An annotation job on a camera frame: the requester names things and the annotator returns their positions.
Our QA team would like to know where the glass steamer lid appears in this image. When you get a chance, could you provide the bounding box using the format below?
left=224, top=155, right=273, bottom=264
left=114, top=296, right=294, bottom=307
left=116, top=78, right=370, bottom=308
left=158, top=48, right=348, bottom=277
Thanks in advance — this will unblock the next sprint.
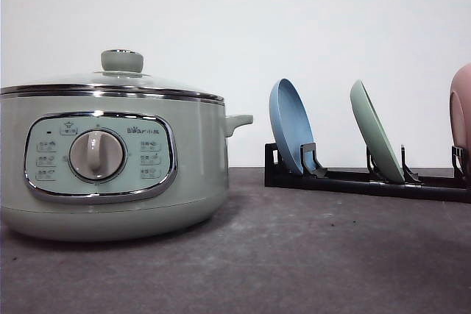
left=0, top=49, right=225, bottom=105

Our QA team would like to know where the green plate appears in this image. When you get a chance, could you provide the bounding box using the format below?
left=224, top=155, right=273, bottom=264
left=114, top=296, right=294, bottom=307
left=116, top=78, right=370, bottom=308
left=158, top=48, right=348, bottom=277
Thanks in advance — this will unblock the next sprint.
left=350, top=79, right=406, bottom=183

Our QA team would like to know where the blue plate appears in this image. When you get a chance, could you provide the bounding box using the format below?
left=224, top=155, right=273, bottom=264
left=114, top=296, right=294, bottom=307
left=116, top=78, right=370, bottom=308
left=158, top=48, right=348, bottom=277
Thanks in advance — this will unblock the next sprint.
left=269, top=78, right=315, bottom=174

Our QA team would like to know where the black plate rack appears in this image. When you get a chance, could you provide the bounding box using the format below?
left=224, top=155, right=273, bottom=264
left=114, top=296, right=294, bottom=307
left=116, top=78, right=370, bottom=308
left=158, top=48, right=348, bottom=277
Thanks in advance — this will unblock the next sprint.
left=264, top=142, right=471, bottom=203

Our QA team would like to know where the green electric steamer pot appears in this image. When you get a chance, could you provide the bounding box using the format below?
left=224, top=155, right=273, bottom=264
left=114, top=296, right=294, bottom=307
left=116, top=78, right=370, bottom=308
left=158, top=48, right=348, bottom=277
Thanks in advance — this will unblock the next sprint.
left=0, top=93, right=254, bottom=241

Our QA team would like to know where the pink plate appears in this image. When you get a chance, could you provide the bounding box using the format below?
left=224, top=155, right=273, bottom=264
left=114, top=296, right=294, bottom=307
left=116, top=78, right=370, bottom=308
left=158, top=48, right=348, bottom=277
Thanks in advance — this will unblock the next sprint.
left=450, top=63, right=471, bottom=203

